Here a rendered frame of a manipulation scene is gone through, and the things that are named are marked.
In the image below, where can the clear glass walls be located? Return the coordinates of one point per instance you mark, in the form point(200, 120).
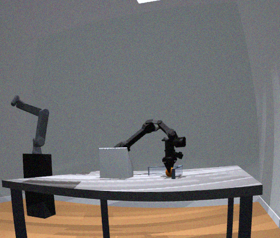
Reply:
point(161, 171)

